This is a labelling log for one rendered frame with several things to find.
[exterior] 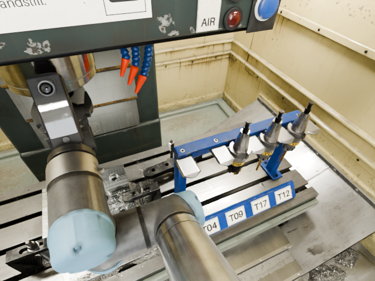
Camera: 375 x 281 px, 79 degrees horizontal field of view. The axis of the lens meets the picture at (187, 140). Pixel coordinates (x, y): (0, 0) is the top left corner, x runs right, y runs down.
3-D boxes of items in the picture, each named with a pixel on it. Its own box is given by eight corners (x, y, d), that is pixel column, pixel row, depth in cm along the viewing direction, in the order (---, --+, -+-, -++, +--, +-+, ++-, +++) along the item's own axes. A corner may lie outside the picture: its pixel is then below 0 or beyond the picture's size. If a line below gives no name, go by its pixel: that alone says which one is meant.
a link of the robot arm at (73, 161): (36, 181, 30) (100, 162, 32) (36, 155, 33) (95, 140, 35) (58, 207, 35) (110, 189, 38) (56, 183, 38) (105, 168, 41)
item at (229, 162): (237, 163, 64) (238, 161, 63) (221, 168, 62) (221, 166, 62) (224, 145, 68) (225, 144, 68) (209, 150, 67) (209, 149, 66)
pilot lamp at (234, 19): (240, 28, 29) (244, 9, 28) (225, 30, 28) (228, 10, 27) (238, 26, 30) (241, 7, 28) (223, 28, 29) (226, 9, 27)
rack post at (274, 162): (282, 177, 99) (311, 127, 77) (272, 180, 97) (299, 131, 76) (268, 160, 105) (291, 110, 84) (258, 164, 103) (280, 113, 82)
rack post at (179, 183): (191, 214, 85) (196, 166, 64) (178, 219, 84) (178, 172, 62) (181, 193, 91) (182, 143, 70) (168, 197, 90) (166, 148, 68)
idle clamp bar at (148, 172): (201, 164, 102) (202, 155, 97) (148, 187, 93) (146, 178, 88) (196, 156, 105) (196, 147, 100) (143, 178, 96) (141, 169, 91)
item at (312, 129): (322, 132, 74) (323, 130, 73) (310, 136, 72) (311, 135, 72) (306, 119, 78) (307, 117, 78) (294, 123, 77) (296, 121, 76)
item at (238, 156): (242, 143, 70) (244, 137, 69) (253, 158, 66) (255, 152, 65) (224, 148, 69) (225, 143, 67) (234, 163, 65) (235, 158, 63)
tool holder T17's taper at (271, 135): (269, 130, 71) (276, 114, 66) (280, 139, 69) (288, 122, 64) (260, 135, 69) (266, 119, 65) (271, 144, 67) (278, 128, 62)
